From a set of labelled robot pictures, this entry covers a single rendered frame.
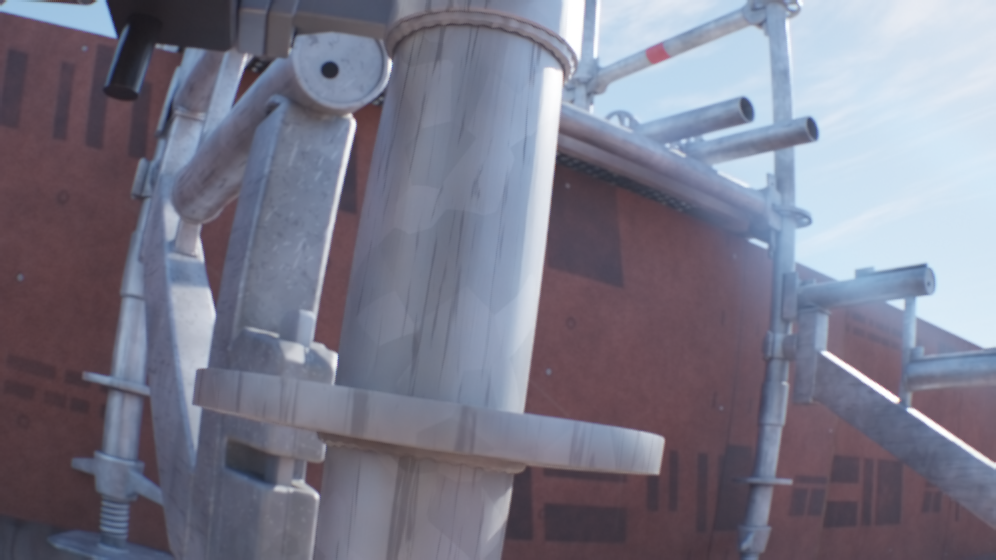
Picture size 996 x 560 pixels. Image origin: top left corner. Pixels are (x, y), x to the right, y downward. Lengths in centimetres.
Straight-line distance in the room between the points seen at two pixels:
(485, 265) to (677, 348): 132
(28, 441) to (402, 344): 94
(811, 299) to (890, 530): 92
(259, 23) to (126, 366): 71
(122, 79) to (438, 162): 13
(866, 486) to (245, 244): 184
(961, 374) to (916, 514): 111
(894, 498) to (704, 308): 93
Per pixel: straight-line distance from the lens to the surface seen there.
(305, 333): 33
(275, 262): 37
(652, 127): 152
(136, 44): 29
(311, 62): 38
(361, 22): 30
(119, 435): 98
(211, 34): 30
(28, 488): 112
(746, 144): 151
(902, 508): 228
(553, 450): 17
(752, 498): 153
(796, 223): 165
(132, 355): 98
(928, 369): 133
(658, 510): 151
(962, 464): 129
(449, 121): 22
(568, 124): 128
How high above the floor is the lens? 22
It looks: 11 degrees up
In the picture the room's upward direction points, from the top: 8 degrees clockwise
